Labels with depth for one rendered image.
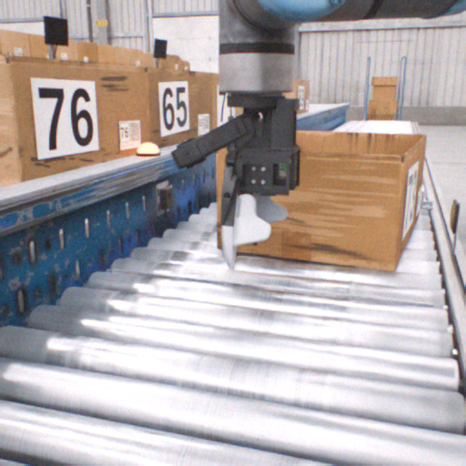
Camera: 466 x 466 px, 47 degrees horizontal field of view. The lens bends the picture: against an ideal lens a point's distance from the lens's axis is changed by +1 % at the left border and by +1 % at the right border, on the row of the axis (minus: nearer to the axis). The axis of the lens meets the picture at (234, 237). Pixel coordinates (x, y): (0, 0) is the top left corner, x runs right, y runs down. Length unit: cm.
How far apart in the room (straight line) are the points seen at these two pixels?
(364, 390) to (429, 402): 5
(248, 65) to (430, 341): 36
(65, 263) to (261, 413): 44
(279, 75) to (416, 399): 37
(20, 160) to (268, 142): 34
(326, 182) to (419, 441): 45
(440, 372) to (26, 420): 38
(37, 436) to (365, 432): 26
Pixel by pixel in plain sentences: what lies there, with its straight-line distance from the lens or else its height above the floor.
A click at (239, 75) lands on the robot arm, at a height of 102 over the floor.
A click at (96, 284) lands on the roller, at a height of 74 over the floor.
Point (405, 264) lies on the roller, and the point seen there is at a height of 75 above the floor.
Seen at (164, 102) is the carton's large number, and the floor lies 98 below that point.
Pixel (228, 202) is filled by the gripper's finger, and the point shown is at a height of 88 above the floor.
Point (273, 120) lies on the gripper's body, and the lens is 65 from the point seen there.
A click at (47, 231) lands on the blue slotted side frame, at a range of 77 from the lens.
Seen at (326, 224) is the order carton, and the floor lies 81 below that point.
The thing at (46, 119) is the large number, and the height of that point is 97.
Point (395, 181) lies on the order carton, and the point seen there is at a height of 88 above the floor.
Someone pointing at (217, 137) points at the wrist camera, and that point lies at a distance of 67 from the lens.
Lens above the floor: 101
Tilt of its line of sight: 16 degrees down
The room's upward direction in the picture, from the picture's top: straight up
